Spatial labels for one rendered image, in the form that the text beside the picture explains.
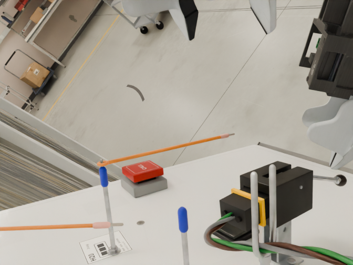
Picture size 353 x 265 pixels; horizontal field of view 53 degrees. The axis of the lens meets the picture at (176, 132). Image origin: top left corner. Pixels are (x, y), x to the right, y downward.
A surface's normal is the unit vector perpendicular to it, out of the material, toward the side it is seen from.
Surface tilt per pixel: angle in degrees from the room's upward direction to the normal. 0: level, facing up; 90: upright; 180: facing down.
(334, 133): 74
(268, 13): 67
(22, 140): 90
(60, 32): 90
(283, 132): 0
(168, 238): 48
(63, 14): 90
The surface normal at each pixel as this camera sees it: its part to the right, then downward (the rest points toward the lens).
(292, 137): -0.70, -0.51
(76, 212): -0.07, -0.97
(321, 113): -0.22, 0.42
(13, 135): 0.42, 0.28
